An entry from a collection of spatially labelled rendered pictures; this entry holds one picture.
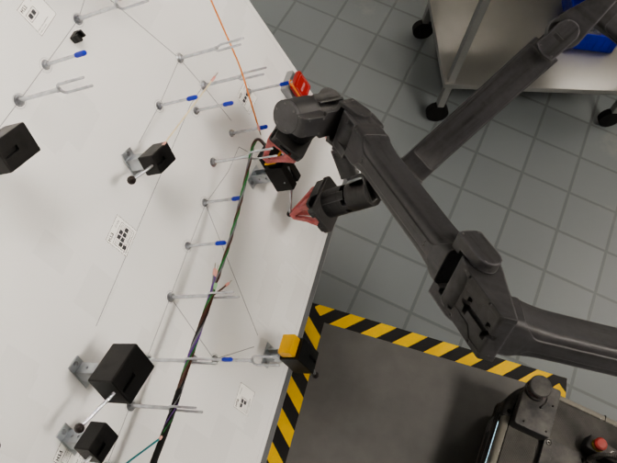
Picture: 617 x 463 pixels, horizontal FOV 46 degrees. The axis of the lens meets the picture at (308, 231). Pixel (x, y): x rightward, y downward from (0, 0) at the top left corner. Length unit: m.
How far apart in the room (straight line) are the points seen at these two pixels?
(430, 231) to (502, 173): 2.05
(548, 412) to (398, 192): 1.36
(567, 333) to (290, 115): 0.55
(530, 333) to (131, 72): 0.75
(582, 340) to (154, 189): 0.71
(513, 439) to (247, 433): 1.08
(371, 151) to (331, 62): 2.08
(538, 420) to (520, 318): 1.39
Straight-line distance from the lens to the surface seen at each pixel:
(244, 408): 1.43
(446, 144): 1.36
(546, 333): 0.97
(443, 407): 2.54
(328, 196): 1.42
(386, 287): 2.66
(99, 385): 1.06
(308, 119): 1.21
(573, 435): 2.40
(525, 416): 2.31
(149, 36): 1.32
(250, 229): 1.45
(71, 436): 1.13
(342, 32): 3.37
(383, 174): 1.13
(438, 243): 1.02
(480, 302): 0.95
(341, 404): 2.46
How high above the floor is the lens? 2.32
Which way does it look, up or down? 59 degrees down
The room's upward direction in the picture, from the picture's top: 14 degrees clockwise
